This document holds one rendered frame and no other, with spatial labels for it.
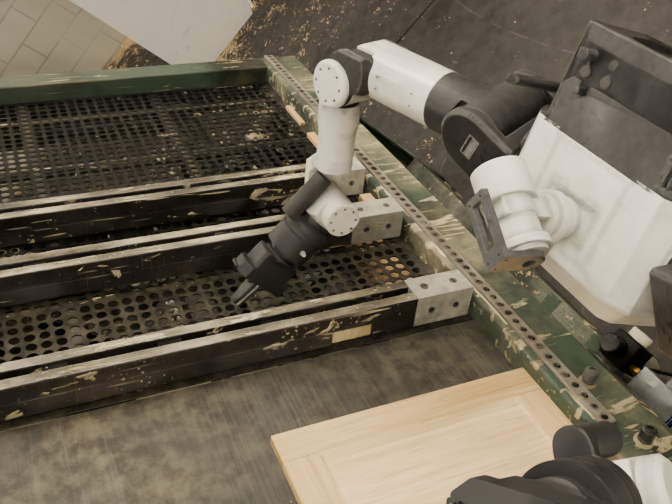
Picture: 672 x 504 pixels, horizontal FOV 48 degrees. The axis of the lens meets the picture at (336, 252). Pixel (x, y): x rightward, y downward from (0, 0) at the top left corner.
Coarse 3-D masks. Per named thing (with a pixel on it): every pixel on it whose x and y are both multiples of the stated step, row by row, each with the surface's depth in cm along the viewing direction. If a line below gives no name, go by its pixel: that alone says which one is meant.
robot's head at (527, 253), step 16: (480, 192) 84; (480, 224) 85; (496, 224) 82; (480, 240) 84; (496, 240) 81; (528, 240) 81; (544, 240) 82; (496, 256) 81; (512, 256) 81; (528, 256) 81; (544, 256) 83
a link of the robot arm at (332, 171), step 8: (312, 160) 136; (320, 160) 133; (352, 160) 135; (312, 168) 137; (320, 168) 134; (328, 168) 133; (336, 168) 133; (344, 168) 133; (328, 176) 141; (336, 176) 142
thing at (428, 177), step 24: (264, 120) 251; (360, 120) 271; (240, 144) 256; (384, 144) 282; (408, 168) 286; (432, 168) 298; (432, 192) 272; (456, 216) 260; (528, 288) 230; (552, 288) 226; (552, 312) 221; (576, 312) 216; (576, 336) 213; (600, 336) 208
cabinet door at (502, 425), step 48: (480, 384) 134; (528, 384) 135; (288, 432) 121; (336, 432) 122; (384, 432) 123; (432, 432) 124; (480, 432) 125; (528, 432) 126; (288, 480) 115; (336, 480) 114; (384, 480) 115; (432, 480) 116
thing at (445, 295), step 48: (384, 288) 145; (432, 288) 146; (144, 336) 128; (192, 336) 131; (240, 336) 131; (288, 336) 135; (0, 384) 117; (48, 384) 119; (96, 384) 123; (144, 384) 127
